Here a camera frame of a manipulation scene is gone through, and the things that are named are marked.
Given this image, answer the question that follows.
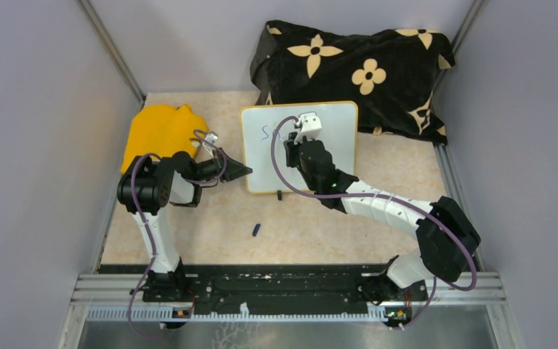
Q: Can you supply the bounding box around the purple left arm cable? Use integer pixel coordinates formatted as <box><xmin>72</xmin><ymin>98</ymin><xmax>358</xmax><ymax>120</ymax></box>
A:
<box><xmin>126</xmin><ymin>129</ymin><xmax>227</xmax><ymax>339</ymax></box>

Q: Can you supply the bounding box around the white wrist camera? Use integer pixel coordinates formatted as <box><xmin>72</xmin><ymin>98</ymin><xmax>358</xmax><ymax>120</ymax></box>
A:
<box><xmin>294</xmin><ymin>111</ymin><xmax>322</xmax><ymax>143</ymax></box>
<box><xmin>204</xmin><ymin>131</ymin><xmax>219</xmax><ymax>145</ymax></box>

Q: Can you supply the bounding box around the yellow framed whiteboard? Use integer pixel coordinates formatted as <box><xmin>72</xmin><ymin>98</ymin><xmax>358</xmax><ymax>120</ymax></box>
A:
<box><xmin>240</xmin><ymin>101</ymin><xmax>358</xmax><ymax>194</ymax></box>

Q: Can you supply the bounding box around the yellow cloth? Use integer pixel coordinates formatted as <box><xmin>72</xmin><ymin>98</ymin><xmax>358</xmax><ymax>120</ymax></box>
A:
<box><xmin>120</xmin><ymin>104</ymin><xmax>209</xmax><ymax>174</ymax></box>

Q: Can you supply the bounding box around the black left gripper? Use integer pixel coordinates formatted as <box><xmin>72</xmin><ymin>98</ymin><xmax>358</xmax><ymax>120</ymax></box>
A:
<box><xmin>191</xmin><ymin>147</ymin><xmax>253</xmax><ymax>182</ymax></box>

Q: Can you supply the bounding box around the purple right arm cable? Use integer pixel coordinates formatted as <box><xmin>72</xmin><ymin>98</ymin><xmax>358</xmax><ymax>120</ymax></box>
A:
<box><xmin>270</xmin><ymin>115</ymin><xmax>480</xmax><ymax>333</ymax></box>

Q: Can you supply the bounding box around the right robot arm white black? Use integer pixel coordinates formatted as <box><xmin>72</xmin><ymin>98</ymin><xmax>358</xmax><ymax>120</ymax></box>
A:
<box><xmin>283</xmin><ymin>132</ymin><xmax>481</xmax><ymax>303</ymax></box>

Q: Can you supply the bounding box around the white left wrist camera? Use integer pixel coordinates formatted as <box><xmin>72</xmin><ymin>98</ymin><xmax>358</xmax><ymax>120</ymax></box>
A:
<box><xmin>204</xmin><ymin>131</ymin><xmax>219</xmax><ymax>145</ymax></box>

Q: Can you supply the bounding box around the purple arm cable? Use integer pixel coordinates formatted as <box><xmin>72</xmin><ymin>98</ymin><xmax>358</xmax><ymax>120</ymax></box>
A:
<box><xmin>270</xmin><ymin>115</ymin><xmax>480</xmax><ymax>333</ymax></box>
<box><xmin>126</xmin><ymin>129</ymin><xmax>227</xmax><ymax>339</ymax></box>

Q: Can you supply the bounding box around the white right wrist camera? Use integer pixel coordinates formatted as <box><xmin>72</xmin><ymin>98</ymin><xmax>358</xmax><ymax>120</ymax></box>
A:
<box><xmin>294</xmin><ymin>111</ymin><xmax>322</xmax><ymax>143</ymax></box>

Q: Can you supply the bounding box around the blue marker cap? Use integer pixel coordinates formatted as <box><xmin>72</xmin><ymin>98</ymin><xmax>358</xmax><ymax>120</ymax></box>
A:
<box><xmin>252</xmin><ymin>223</ymin><xmax>262</xmax><ymax>237</ymax></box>

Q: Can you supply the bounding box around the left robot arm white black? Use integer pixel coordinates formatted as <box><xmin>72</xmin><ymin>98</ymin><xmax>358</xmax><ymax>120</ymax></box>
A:
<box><xmin>117</xmin><ymin>149</ymin><xmax>253</xmax><ymax>302</ymax></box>

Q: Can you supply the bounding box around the black floral blanket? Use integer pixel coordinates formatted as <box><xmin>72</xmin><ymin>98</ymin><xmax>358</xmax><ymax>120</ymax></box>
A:
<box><xmin>249</xmin><ymin>20</ymin><xmax>456</xmax><ymax>145</ymax></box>

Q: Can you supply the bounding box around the white perforated cable tray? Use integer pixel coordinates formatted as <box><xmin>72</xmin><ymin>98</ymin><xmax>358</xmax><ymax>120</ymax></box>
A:
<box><xmin>86</xmin><ymin>303</ymin><xmax>388</xmax><ymax>323</ymax></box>

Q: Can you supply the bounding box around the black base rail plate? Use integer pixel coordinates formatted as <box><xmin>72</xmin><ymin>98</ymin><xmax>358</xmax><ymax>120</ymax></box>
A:
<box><xmin>139</xmin><ymin>264</ymin><xmax>428</xmax><ymax>316</ymax></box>

